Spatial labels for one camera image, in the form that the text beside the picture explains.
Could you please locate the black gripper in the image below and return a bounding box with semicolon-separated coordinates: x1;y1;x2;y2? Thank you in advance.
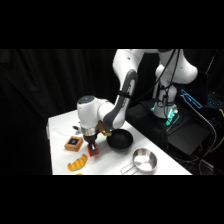
86;133;100;152

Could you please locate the red cube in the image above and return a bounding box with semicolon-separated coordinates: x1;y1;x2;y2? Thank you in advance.
87;144;101;157

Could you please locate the black bowl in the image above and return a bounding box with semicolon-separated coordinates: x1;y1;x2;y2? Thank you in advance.
106;128;134;151

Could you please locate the brown toast toy blue square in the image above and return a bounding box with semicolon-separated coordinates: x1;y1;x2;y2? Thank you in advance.
64;135;85;153

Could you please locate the orange toy croissant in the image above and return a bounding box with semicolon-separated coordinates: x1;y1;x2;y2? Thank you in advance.
67;153;89;173

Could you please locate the black curtain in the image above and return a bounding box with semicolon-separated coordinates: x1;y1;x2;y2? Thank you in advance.
0;49;224;176

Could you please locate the black robot stand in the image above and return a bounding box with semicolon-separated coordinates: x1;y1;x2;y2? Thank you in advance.
123;99;212;158

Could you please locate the yellow tag on cable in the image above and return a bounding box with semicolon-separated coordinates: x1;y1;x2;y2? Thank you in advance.
97;121;113;137

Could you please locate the steel saucepan with handle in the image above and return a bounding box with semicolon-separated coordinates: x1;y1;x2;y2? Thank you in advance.
119;147;158;176

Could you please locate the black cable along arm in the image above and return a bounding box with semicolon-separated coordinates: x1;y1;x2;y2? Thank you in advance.
128;49;183;111

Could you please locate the yellow cable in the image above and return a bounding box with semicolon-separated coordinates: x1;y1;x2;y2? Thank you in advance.
196;108;224;156

